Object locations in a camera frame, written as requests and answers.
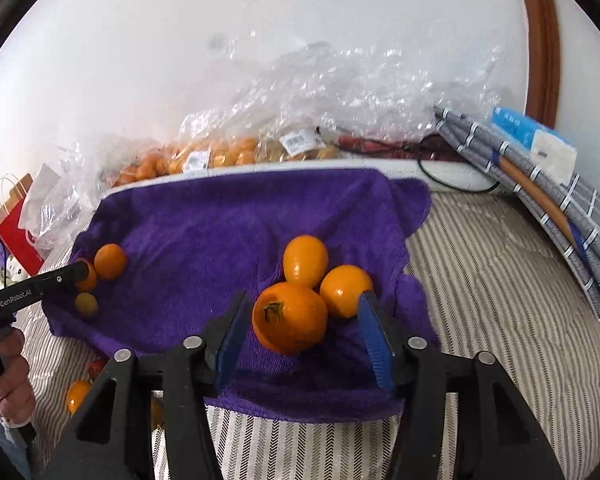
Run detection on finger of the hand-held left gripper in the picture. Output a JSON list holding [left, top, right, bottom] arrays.
[[30, 259, 92, 296]]

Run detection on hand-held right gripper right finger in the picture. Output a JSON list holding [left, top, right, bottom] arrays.
[[357, 290, 566, 480]]

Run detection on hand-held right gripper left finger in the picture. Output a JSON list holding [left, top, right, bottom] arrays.
[[35, 290, 253, 480]]

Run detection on small green tomato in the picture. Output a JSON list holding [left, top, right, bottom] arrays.
[[75, 292, 99, 318]]

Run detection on large orange tomato with stem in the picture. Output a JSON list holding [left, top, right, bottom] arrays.
[[251, 281, 329, 356]]

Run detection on purple towel-lined tray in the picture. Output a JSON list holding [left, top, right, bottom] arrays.
[[40, 167, 441, 423]]

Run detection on oval orange tomato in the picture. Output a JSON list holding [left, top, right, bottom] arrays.
[[283, 235, 329, 289]]

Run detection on person's left hand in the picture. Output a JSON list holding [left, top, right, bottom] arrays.
[[0, 329, 37, 428]]

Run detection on red paper bag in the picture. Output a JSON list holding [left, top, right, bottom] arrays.
[[0, 173, 46, 277]]

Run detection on grey plastic bag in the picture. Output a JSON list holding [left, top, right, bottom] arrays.
[[19, 162, 88, 256]]

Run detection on person's blue jeans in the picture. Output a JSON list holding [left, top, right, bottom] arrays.
[[0, 410, 33, 480]]

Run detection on clear bag of oranges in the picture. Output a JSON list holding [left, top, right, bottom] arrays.
[[57, 110, 261, 191]]

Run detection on bag of red vegetables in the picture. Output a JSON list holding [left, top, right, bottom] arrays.
[[335, 132, 431, 153]]

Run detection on clear bag of potatoes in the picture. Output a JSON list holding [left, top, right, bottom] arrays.
[[257, 125, 341, 163]]

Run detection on grey checked folded cloth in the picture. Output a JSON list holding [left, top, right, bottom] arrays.
[[434, 106, 600, 321]]

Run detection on wooden rod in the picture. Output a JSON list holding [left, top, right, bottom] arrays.
[[500, 152, 586, 246]]

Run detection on crumpled clear plastic wrap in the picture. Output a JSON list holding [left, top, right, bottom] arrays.
[[180, 35, 506, 146]]

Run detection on blue and white box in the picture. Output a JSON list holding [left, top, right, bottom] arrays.
[[490, 106, 579, 186]]

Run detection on black cable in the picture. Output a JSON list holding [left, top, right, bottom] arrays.
[[417, 157, 501, 194]]

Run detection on brown wooden door frame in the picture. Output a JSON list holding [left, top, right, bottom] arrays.
[[514, 0, 563, 128]]

